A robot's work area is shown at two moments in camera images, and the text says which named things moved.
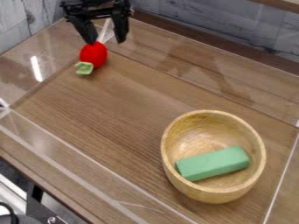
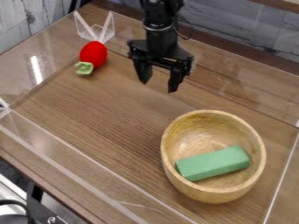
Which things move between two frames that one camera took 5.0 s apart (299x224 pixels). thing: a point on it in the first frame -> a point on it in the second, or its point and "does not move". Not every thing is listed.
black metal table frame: [48, 209] does not move
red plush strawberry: [93, 56] does not move
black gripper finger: [120, 17] -> [176, 76]
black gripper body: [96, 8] -> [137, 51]
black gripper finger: [85, 28] -> [144, 69]
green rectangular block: [212, 164] does not move
